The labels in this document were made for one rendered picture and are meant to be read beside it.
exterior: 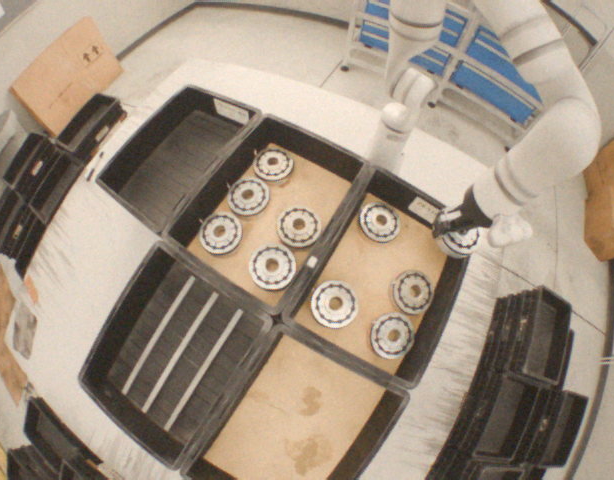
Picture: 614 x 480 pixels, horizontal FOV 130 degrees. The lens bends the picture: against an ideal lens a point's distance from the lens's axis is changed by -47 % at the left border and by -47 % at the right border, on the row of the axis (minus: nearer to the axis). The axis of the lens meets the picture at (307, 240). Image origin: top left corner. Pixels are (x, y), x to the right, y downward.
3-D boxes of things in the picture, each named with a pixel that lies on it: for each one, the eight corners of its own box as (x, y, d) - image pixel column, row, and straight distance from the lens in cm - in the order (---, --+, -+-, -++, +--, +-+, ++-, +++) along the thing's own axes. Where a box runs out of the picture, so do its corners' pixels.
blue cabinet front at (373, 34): (358, 41, 242) (371, -19, 222) (441, 75, 238) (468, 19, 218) (357, 42, 239) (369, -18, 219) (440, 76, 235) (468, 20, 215)
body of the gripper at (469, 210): (503, 173, 47) (473, 199, 53) (466, 175, 41) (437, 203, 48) (521, 217, 45) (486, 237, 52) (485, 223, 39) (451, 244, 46)
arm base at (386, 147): (375, 143, 89) (388, 104, 78) (400, 157, 89) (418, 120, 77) (362, 161, 83) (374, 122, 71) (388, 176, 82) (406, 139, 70)
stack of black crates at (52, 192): (91, 178, 211) (63, 151, 193) (113, 192, 188) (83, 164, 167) (61, 226, 212) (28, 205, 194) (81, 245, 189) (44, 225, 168)
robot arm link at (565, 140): (514, 221, 37) (536, 191, 44) (609, 156, 30) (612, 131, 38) (480, 177, 36) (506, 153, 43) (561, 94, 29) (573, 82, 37)
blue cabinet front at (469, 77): (450, 79, 239) (479, 24, 219) (521, 123, 258) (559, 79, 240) (449, 81, 236) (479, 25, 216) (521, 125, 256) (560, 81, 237)
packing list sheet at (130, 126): (129, 115, 131) (129, 114, 131) (162, 126, 114) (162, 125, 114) (82, 174, 125) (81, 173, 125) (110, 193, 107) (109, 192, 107)
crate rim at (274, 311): (266, 117, 73) (265, 110, 72) (370, 167, 65) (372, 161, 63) (162, 240, 61) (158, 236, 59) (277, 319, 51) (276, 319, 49)
